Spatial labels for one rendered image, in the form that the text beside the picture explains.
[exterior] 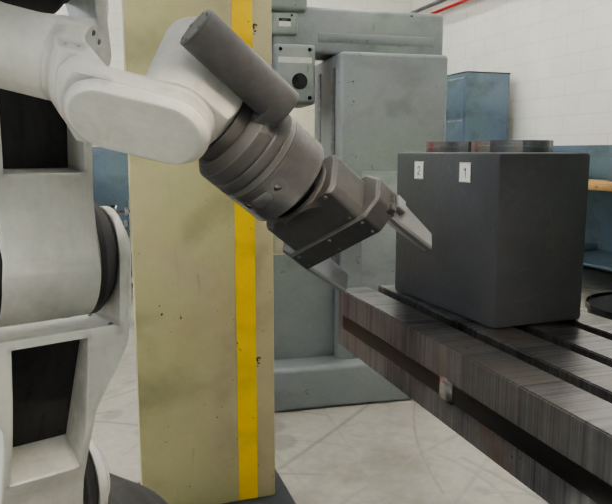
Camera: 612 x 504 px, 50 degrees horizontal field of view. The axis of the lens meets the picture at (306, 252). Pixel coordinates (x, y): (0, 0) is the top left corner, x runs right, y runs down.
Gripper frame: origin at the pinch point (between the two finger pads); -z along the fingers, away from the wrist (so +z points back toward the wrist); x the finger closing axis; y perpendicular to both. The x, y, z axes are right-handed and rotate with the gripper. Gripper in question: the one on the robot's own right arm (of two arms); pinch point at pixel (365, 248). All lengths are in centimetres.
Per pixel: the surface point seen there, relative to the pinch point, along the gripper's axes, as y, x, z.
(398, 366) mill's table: -2.5, -7.7, -15.5
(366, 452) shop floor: 69, -125, -146
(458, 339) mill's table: -4.3, 2.1, -12.6
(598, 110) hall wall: 505, -71, -391
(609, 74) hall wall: 518, -48, -369
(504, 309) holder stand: 0.9, 5.2, -16.9
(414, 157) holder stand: 22.1, -0.6, -8.4
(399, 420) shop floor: 95, -128, -170
